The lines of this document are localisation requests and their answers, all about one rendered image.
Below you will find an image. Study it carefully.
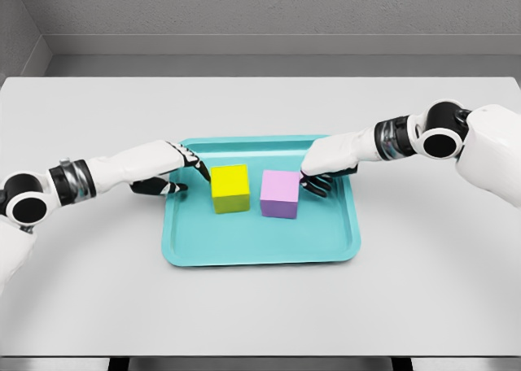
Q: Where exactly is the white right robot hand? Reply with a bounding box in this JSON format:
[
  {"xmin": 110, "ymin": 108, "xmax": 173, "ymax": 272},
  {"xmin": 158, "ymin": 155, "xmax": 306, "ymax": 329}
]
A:
[{"xmin": 299, "ymin": 133, "xmax": 359, "ymax": 198}]

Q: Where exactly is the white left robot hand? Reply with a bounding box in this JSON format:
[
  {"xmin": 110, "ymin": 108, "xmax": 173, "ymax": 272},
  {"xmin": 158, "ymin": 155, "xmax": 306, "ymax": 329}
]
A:
[{"xmin": 128, "ymin": 139, "xmax": 212, "ymax": 197}]

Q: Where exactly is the pink cube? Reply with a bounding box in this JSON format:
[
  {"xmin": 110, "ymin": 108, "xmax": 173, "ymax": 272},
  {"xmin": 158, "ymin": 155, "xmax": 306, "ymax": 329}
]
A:
[{"xmin": 260, "ymin": 169, "xmax": 302, "ymax": 220}]

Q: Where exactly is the yellow cube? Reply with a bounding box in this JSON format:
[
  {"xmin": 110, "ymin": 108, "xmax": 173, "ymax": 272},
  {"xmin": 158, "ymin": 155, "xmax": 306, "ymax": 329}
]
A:
[{"xmin": 210, "ymin": 164, "xmax": 251, "ymax": 215}]

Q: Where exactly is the teal plastic tray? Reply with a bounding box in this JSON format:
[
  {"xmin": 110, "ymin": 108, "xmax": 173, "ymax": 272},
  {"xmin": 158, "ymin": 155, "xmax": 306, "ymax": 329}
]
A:
[{"xmin": 161, "ymin": 134, "xmax": 362, "ymax": 268}]

